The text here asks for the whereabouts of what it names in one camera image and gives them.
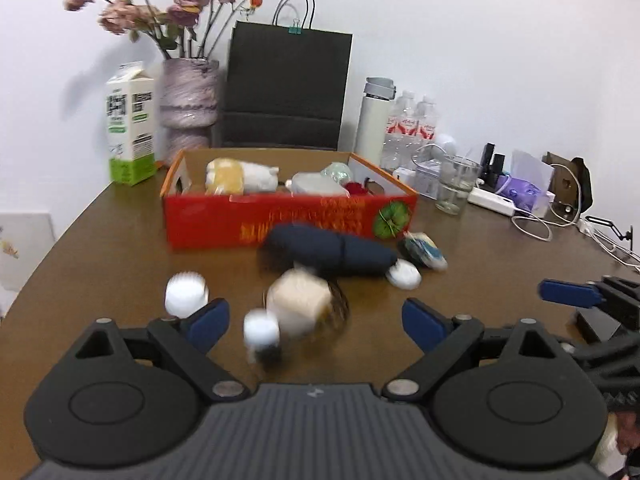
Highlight black cable bundle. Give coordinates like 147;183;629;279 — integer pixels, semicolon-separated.
242;278;352;369

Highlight dark navy umbrella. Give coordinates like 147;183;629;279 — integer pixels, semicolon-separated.
260;223;398;278

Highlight yellow white plush toy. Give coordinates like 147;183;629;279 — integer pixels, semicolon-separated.
205;157;279;195

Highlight white translucent plastic container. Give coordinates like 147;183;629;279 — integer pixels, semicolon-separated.
285;172;349;197

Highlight white round puck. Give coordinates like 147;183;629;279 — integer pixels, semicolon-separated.
386;259;422;290

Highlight blue white crumpled wrapper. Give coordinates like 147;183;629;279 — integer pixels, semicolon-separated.
398;232;448;272

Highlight white power strip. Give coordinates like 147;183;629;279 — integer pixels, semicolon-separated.
468;188;516;218

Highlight purple plastic bag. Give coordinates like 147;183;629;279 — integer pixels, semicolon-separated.
495;174;550;217

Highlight cream mahjong tile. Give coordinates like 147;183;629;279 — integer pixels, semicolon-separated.
266;268;332;338

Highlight orange red cardboard box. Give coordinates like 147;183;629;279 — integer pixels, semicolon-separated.
160;148;419;250

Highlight clear glass cup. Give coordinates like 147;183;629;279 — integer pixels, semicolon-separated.
436;155;480;216

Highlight plastic water bottle red label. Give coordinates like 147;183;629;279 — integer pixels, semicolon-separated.
413;96;439;144
381;90;414;174

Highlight green white milk carton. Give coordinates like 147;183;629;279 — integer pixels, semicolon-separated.
105;62;156;185

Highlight pink marbled vase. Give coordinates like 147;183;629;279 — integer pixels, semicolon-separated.
160;58;219;166

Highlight white thermos bottle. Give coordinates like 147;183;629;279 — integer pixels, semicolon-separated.
355;77;396;166

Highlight black paper gift bag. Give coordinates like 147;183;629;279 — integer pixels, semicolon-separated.
220;0;352;151

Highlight dried pink flowers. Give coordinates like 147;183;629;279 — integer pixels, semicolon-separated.
63;0;265;61

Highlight white cable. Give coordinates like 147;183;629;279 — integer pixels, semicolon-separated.
510;161;584;244

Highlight white wall panel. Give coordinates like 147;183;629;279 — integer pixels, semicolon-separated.
1;211;55;292

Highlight white round camera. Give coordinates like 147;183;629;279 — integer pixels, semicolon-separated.
435;132;457;156

